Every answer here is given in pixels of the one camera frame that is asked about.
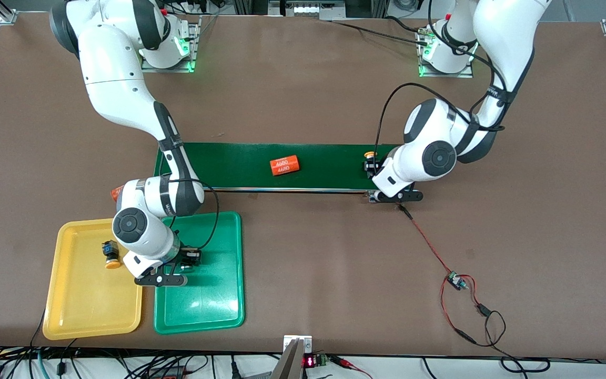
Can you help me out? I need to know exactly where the green plastic tray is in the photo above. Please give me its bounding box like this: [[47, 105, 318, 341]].
[[154, 211, 245, 335]]

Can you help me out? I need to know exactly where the green conveyor belt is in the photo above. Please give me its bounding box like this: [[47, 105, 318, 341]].
[[153, 141, 413, 204]]

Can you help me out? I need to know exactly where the yellow plastic tray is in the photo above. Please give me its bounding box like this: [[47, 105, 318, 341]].
[[43, 218, 144, 341]]

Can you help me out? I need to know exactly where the white labelled device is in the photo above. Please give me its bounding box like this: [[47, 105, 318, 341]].
[[267, 0, 347, 21]]

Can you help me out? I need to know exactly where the red clip lead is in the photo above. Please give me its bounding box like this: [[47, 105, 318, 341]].
[[329, 355, 373, 379]]

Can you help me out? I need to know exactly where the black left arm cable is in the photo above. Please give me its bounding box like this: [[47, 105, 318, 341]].
[[375, 0, 509, 158]]

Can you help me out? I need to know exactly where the red black motor cable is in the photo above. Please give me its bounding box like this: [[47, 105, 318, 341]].
[[399, 204, 453, 277]]

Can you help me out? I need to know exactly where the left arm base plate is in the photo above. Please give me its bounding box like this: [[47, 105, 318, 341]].
[[418, 24, 474, 78]]

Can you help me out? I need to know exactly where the black cable on table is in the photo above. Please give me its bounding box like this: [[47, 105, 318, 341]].
[[329, 15, 432, 45]]

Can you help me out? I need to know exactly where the silver metal clamp bracket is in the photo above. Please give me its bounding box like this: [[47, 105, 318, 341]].
[[271, 335, 313, 379]]

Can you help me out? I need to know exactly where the red wire with black connector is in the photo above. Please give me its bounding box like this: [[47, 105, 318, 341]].
[[461, 275, 492, 317], [440, 278, 478, 345]]

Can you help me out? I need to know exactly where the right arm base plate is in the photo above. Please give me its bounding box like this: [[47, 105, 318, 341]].
[[141, 15, 202, 73]]

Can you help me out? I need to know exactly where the black power cable loop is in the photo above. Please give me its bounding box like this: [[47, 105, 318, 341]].
[[474, 310, 551, 373]]

